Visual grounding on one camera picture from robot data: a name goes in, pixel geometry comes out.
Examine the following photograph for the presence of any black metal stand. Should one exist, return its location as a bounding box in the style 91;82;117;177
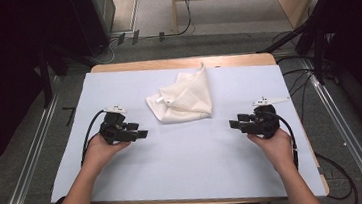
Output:
254;13;340;92
33;39;103;110

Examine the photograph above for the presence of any light wooden desk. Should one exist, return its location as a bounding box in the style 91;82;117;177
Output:
171;0;334;41

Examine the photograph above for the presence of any white cloth bag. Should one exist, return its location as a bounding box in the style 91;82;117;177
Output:
142;61;215;126

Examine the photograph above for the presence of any person's left hand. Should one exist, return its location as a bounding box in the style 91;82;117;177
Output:
78;130;135;176

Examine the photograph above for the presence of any light blue table sheet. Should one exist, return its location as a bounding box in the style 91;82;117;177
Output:
38;50;329;204

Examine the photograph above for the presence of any black curtain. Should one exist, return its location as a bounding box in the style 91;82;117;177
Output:
0;0;91;176
306;0;362;141

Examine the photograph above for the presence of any wooden table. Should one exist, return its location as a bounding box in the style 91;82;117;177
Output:
74;43;332;204

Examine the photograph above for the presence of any black cabinet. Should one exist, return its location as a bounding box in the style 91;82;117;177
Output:
68;0;121;59

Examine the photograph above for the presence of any metal floor rail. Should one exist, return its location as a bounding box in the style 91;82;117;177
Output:
0;75;75;204
299;51;362;204

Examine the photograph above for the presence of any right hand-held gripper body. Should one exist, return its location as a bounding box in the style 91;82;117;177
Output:
240;93;296;142

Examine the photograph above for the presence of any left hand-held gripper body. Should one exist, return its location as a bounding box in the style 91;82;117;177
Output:
96;103;135;147

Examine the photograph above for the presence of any black hanging cable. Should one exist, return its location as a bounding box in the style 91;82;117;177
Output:
154;0;197;42

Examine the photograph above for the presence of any white floor cable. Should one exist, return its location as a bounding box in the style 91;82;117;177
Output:
90;37;123;66

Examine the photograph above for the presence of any person's right hand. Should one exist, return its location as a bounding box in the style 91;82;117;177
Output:
246;127;297;178

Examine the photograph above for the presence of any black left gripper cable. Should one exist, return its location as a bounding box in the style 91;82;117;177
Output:
75;109;112;168

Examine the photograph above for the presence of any black looped floor cable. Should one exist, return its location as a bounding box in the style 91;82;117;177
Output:
313;148;360;204

